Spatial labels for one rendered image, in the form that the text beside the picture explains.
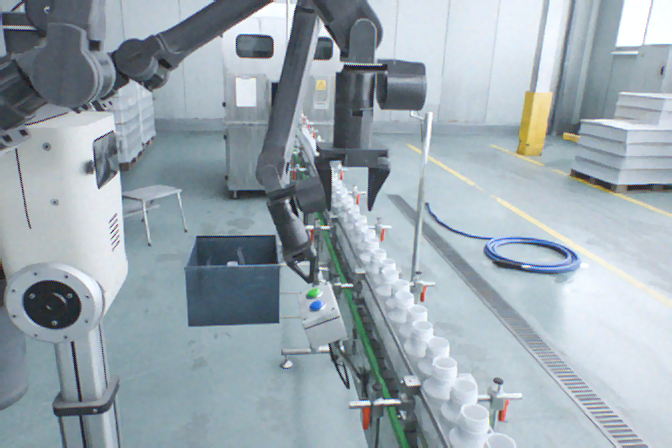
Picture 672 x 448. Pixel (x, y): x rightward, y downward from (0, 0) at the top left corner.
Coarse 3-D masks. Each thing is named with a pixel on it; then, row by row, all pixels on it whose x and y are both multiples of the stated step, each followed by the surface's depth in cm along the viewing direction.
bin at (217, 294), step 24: (216, 240) 198; (240, 240) 199; (264, 240) 200; (192, 264) 185; (216, 264) 201; (240, 264) 202; (264, 264) 204; (192, 288) 170; (216, 288) 172; (240, 288) 173; (264, 288) 174; (192, 312) 173; (216, 312) 174; (240, 312) 175; (264, 312) 177
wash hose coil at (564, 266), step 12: (492, 240) 473; (504, 240) 481; (516, 240) 481; (528, 240) 480; (540, 240) 478; (492, 252) 443; (564, 252) 453; (504, 264) 422; (516, 264) 418; (528, 264) 421; (540, 264) 420; (552, 264) 421; (564, 264) 428; (576, 264) 423
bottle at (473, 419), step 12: (468, 408) 71; (480, 408) 71; (468, 420) 69; (480, 420) 68; (456, 432) 71; (468, 432) 69; (480, 432) 69; (456, 444) 70; (468, 444) 69; (480, 444) 69
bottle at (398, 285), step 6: (396, 282) 110; (402, 282) 110; (408, 282) 109; (396, 288) 108; (402, 288) 107; (408, 288) 108; (390, 300) 109; (390, 306) 108; (384, 324) 111; (384, 330) 111; (384, 336) 111; (384, 342) 112
